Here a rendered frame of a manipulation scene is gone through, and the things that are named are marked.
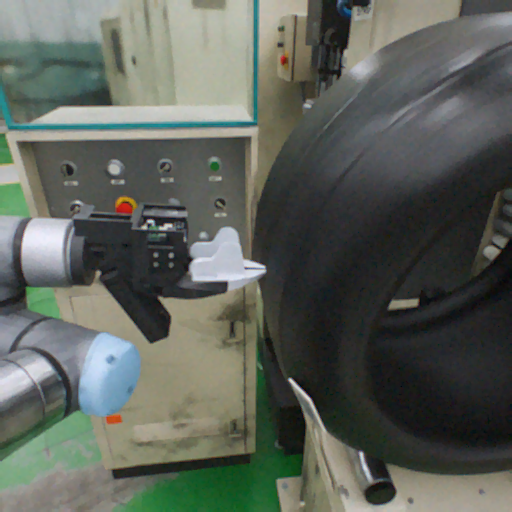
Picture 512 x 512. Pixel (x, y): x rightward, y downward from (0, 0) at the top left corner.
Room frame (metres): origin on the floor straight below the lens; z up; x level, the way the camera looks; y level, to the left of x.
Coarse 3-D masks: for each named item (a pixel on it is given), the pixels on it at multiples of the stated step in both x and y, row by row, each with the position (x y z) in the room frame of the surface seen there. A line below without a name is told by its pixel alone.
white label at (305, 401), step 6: (294, 384) 0.31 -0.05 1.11; (294, 390) 0.32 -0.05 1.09; (300, 390) 0.30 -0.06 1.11; (300, 396) 0.31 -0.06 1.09; (306, 396) 0.29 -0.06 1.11; (300, 402) 0.32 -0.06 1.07; (306, 402) 0.30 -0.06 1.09; (306, 408) 0.31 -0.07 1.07; (312, 408) 0.29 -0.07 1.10; (312, 414) 0.30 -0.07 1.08; (318, 420) 0.29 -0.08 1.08; (318, 426) 0.30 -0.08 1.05; (324, 432) 0.29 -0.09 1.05
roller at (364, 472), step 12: (360, 456) 0.35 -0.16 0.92; (360, 468) 0.34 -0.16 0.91; (372, 468) 0.33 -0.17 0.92; (384, 468) 0.33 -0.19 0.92; (360, 480) 0.33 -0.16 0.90; (372, 480) 0.32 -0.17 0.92; (384, 480) 0.32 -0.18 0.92; (372, 492) 0.31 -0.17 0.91; (384, 492) 0.31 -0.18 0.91; (396, 492) 0.31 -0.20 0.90; (372, 504) 0.30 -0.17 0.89; (384, 504) 0.31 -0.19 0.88
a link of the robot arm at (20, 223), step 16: (0, 224) 0.36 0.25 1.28; (16, 224) 0.36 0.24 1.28; (0, 240) 0.34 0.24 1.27; (16, 240) 0.35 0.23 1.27; (0, 256) 0.33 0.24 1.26; (16, 256) 0.34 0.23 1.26; (0, 272) 0.33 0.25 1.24; (16, 272) 0.33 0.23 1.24; (0, 288) 0.34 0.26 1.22; (16, 288) 0.35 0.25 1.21
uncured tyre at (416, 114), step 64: (384, 64) 0.46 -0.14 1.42; (448, 64) 0.36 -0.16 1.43; (320, 128) 0.44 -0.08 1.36; (384, 128) 0.34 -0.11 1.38; (448, 128) 0.32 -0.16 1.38; (320, 192) 0.35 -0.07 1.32; (384, 192) 0.31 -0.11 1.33; (448, 192) 0.30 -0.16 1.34; (256, 256) 0.47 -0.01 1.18; (320, 256) 0.31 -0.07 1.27; (384, 256) 0.29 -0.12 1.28; (320, 320) 0.30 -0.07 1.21; (384, 320) 0.59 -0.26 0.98; (448, 320) 0.60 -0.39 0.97; (320, 384) 0.30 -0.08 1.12; (384, 384) 0.49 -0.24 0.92; (448, 384) 0.49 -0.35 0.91; (384, 448) 0.30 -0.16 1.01; (448, 448) 0.32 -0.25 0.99
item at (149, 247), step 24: (96, 216) 0.38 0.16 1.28; (120, 216) 0.38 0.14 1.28; (144, 216) 0.39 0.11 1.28; (168, 216) 0.40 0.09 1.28; (72, 240) 0.36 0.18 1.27; (96, 240) 0.36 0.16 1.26; (120, 240) 0.36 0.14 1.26; (144, 240) 0.35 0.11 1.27; (168, 240) 0.36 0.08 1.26; (72, 264) 0.34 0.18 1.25; (96, 264) 0.37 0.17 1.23; (120, 264) 0.37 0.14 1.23; (144, 264) 0.35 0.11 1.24; (168, 264) 0.36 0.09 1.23; (144, 288) 0.35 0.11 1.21
